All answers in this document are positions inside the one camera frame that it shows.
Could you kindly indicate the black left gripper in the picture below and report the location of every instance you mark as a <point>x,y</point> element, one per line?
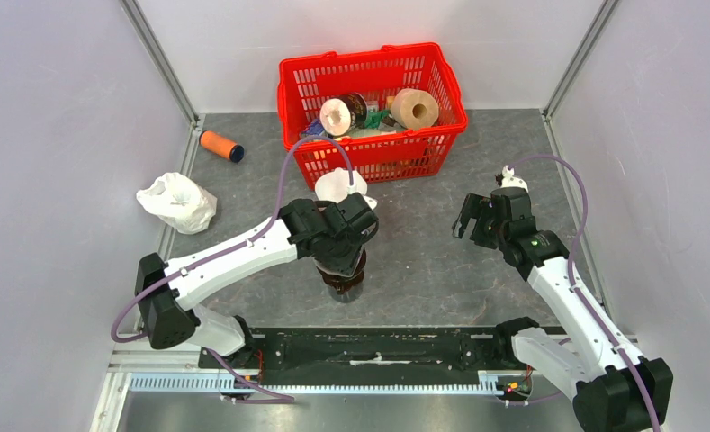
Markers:
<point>347,264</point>

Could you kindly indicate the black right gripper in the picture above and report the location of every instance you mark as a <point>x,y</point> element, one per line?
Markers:
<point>479,207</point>

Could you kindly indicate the brown plastic coffee dripper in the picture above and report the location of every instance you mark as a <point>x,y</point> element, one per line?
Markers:
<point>342,284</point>

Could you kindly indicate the white paper coffee filter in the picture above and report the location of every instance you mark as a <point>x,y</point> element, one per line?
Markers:
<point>335,185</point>

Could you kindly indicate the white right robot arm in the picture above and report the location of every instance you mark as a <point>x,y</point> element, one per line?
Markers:
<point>611,384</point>

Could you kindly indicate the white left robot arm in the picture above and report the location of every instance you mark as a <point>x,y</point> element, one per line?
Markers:
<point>170,294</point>

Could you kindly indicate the small glass measuring beaker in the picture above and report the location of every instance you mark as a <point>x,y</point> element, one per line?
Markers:
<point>346,296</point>

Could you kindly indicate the beige tape roll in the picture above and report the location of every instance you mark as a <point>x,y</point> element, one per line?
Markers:
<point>414,109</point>

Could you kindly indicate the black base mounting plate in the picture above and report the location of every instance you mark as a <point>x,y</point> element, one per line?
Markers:
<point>372,356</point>

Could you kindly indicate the blue small box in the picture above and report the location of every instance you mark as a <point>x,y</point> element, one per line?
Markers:
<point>314,131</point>

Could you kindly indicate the green packet in basket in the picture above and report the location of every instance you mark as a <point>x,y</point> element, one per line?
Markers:
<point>379,119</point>

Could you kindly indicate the white crumpled plastic bag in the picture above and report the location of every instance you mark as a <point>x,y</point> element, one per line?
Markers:
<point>179,202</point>

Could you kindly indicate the orange cylindrical bottle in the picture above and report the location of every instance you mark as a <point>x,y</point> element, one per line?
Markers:
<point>221,146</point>

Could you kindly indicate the red plastic shopping basket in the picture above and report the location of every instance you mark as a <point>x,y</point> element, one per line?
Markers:
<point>305,83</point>

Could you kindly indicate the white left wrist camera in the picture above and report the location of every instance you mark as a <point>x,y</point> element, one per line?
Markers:
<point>358,185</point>

